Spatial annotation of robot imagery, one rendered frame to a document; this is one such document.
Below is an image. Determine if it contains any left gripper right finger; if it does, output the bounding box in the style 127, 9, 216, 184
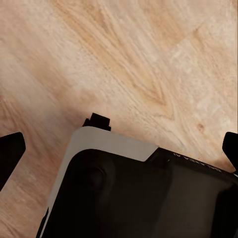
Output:
222, 132, 238, 172

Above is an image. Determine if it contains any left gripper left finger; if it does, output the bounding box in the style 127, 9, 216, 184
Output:
0, 132, 26, 191

